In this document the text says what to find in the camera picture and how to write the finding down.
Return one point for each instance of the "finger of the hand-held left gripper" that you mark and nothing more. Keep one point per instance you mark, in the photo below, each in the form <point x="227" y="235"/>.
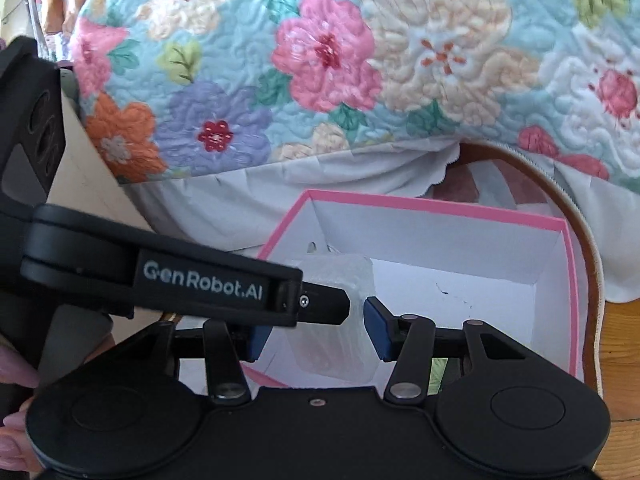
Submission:
<point x="325" y="302"/>

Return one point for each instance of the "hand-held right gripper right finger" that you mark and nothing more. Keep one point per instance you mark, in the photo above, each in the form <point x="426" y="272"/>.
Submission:
<point x="376" y="327"/>

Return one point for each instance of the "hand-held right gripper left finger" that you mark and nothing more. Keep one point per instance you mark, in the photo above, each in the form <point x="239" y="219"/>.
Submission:
<point x="256" y="342"/>

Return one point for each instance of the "clear plastic packet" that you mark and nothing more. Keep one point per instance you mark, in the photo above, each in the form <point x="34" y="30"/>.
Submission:
<point x="330" y="350"/>

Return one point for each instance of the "pink cardboard box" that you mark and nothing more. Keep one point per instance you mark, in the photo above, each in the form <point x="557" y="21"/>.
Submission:
<point x="450" y="260"/>

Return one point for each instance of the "person's left hand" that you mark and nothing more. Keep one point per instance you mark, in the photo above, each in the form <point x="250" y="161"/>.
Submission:
<point x="17" y="367"/>

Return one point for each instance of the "checked rug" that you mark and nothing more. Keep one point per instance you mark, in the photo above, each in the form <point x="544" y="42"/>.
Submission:
<point x="500" y="180"/>

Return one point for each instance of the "floral quilt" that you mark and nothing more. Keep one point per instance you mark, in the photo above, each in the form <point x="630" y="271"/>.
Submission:
<point x="320" y="60"/>

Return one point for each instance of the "beige cloth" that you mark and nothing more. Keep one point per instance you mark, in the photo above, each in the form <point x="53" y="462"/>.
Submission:
<point x="55" y="5"/>

